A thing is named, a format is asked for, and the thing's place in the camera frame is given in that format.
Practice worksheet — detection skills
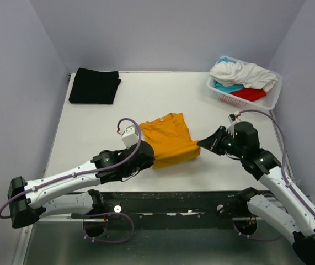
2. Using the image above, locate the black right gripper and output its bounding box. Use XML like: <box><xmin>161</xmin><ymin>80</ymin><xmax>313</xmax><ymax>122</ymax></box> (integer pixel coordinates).
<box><xmin>199</xmin><ymin>125</ymin><xmax>245</xmax><ymax>158</ymax></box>

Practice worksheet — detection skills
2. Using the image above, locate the yellow t shirt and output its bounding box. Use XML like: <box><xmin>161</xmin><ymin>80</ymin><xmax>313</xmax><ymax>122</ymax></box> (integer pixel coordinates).
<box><xmin>140</xmin><ymin>113</ymin><xmax>201</xmax><ymax>170</ymax></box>

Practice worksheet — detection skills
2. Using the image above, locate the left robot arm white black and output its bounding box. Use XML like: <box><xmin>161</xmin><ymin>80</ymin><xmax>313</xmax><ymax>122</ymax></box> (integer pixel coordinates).
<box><xmin>8</xmin><ymin>141</ymin><xmax>154</xmax><ymax>229</ymax></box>

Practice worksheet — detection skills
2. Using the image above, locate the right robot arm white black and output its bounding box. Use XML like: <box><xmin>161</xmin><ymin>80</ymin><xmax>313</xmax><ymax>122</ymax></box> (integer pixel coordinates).
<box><xmin>197</xmin><ymin>121</ymin><xmax>315</xmax><ymax>264</ymax></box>

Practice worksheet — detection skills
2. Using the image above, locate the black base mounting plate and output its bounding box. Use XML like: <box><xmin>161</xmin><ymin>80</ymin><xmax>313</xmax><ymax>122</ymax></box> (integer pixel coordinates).
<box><xmin>71</xmin><ymin>190</ymin><xmax>268</xmax><ymax>230</ymax></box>

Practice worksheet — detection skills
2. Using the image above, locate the light blue t shirt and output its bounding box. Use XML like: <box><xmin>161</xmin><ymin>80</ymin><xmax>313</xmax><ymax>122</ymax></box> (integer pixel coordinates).
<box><xmin>213</xmin><ymin>56</ymin><xmax>244</xmax><ymax>93</ymax></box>

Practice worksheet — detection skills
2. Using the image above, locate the red t shirt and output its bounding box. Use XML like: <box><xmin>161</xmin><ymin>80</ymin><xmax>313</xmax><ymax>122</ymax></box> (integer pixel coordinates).
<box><xmin>231</xmin><ymin>88</ymin><xmax>267</xmax><ymax>102</ymax></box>

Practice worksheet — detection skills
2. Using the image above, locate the white crumpled t shirt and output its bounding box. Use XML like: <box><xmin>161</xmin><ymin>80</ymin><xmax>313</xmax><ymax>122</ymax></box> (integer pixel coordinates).
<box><xmin>209</xmin><ymin>61</ymin><xmax>278</xmax><ymax>92</ymax></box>

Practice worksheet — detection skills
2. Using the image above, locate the folded black t shirt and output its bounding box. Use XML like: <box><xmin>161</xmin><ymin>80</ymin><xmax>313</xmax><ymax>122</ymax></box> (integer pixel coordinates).
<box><xmin>68</xmin><ymin>68</ymin><xmax>121</xmax><ymax>105</ymax></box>

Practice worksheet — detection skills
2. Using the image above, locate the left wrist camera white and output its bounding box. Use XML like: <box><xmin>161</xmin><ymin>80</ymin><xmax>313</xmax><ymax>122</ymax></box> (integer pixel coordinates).
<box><xmin>121</xmin><ymin>125</ymin><xmax>141</xmax><ymax>149</ymax></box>

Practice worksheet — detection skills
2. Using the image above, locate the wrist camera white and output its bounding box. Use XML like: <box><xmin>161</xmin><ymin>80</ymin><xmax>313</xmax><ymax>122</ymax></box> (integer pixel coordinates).
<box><xmin>226</xmin><ymin>111</ymin><xmax>241</xmax><ymax>136</ymax></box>
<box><xmin>121</xmin><ymin>125</ymin><xmax>141</xmax><ymax>149</ymax></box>

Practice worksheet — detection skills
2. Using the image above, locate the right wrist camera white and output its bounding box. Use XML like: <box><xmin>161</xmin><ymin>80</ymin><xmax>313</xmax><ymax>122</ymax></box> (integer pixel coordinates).
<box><xmin>226</xmin><ymin>111</ymin><xmax>241</xmax><ymax>136</ymax></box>

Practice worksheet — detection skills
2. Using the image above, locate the aluminium frame rail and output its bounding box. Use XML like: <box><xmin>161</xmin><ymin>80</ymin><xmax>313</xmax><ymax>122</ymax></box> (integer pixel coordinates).
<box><xmin>24</xmin><ymin>212</ymin><xmax>274</xmax><ymax>223</ymax></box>

